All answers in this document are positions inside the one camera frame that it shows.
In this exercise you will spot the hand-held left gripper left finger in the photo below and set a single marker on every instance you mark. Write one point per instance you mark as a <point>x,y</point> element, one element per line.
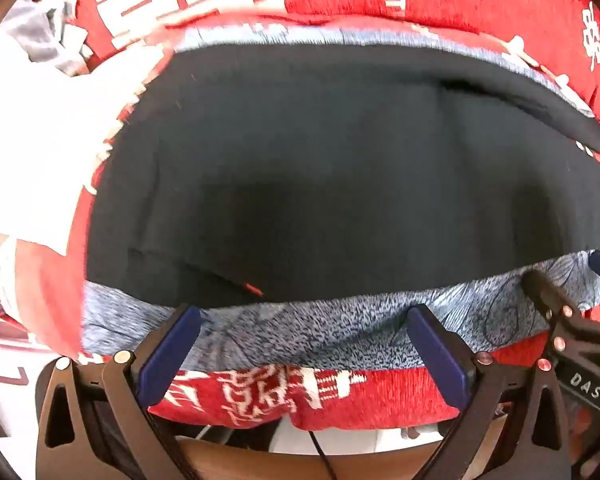
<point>172,355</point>

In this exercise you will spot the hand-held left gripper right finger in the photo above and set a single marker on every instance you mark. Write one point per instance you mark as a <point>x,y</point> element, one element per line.
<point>437,355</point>

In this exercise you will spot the black pants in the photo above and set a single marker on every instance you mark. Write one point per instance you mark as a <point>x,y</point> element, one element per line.
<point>330,160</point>

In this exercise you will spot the blue-grey patterned cloth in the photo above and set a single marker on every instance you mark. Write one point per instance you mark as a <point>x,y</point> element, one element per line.
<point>330,332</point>

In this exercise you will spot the cream cloth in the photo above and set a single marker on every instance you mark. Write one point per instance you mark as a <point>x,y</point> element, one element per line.
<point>40,150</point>

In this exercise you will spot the red printed sofa cover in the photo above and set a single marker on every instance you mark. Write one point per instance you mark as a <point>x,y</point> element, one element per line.
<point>430,0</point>

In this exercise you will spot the grey cloth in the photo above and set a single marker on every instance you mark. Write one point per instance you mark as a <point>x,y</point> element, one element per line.
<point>30,30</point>

